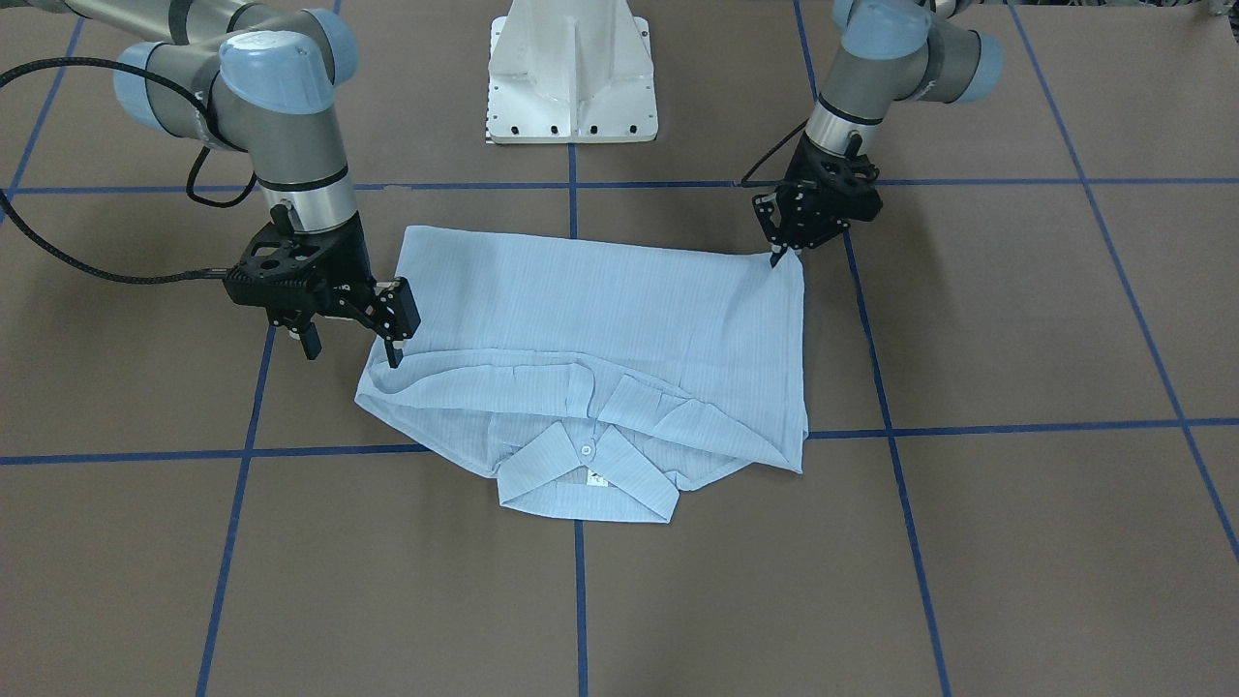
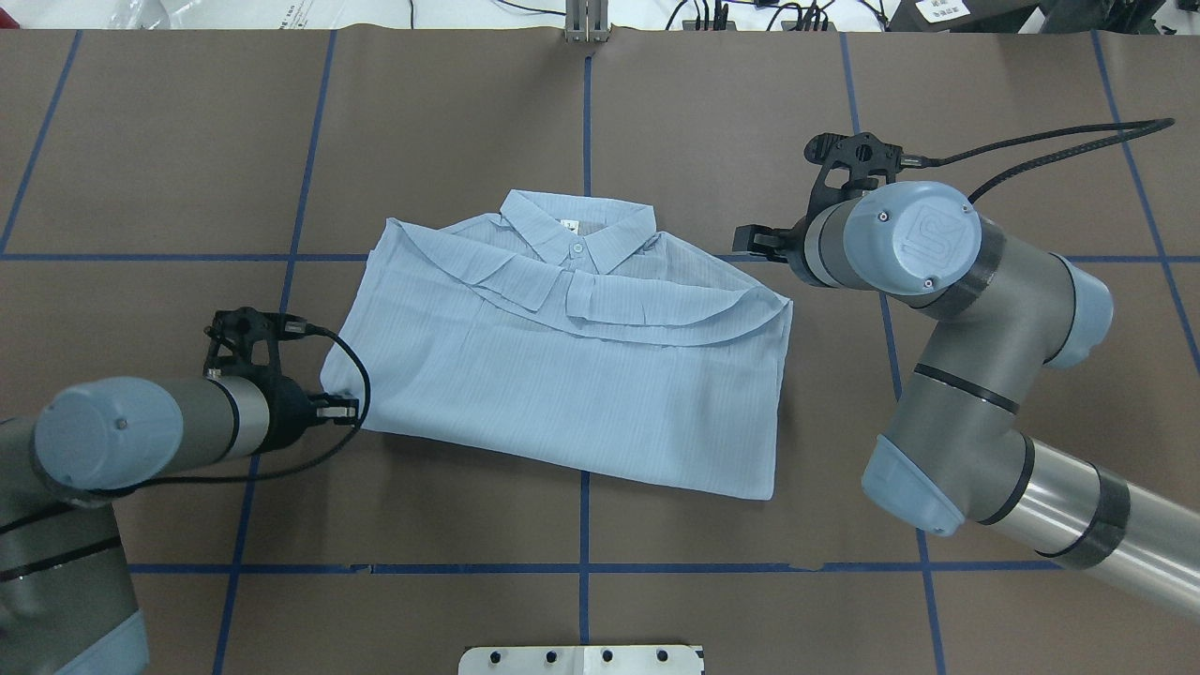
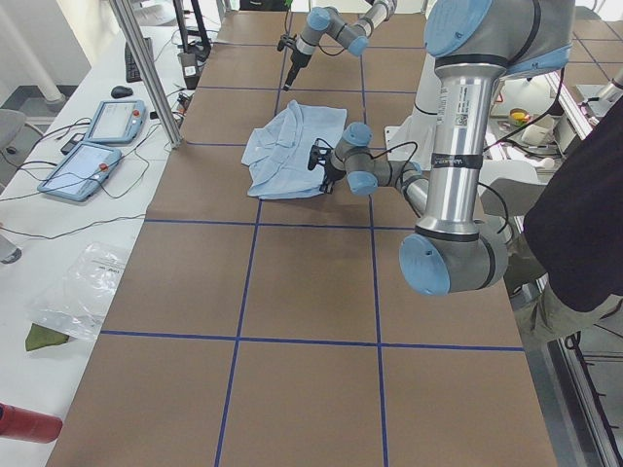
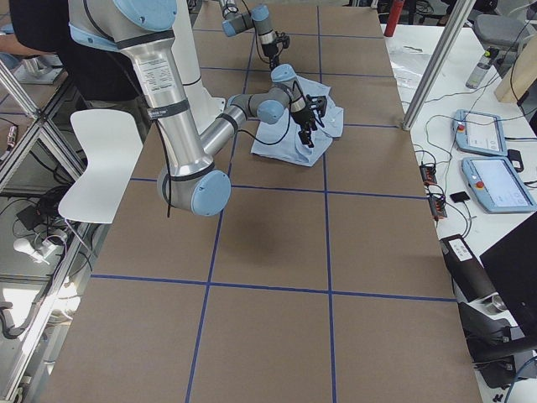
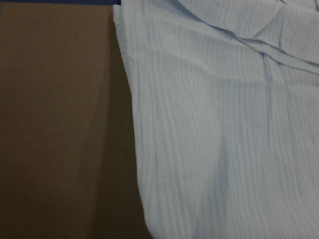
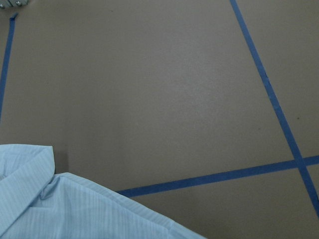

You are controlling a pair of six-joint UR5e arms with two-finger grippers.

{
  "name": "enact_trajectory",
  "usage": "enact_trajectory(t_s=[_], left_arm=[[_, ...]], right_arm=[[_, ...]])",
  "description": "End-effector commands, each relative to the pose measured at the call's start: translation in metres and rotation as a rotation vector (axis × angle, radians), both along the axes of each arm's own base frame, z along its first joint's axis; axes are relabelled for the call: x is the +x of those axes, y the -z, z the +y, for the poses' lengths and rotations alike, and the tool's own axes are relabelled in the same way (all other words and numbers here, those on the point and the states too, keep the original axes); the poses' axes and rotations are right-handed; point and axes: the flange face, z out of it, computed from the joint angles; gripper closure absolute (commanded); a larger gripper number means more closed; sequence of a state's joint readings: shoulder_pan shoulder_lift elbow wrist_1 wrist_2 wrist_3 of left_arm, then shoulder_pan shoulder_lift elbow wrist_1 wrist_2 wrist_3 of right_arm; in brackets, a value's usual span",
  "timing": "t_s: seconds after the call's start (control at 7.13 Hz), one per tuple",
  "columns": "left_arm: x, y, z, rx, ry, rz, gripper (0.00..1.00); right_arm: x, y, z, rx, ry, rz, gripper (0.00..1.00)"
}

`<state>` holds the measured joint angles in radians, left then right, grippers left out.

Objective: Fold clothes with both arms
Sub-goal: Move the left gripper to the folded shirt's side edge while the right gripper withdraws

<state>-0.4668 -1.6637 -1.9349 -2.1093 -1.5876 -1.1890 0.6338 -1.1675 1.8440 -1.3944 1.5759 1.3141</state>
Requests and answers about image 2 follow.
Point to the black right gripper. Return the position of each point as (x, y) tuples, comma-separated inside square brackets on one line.
[(797, 244)]

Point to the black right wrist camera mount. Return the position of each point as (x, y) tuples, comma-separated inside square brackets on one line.
[(850, 166)]

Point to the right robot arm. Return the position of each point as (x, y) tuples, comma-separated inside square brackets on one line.
[(1003, 311)]

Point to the black box with white label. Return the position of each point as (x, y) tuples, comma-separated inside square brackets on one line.
[(987, 17)]

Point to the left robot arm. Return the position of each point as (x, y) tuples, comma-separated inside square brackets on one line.
[(69, 603)]

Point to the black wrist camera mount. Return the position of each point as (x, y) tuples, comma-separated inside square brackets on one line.
[(245, 342), (850, 166)]

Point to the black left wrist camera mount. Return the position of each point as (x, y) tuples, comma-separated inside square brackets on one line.
[(245, 342)]

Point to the light blue button-up shirt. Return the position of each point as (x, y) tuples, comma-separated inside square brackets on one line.
[(570, 330)]

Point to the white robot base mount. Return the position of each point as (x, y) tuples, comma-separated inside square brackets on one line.
[(584, 659)]

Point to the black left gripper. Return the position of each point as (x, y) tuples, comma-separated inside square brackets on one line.
[(291, 411)]

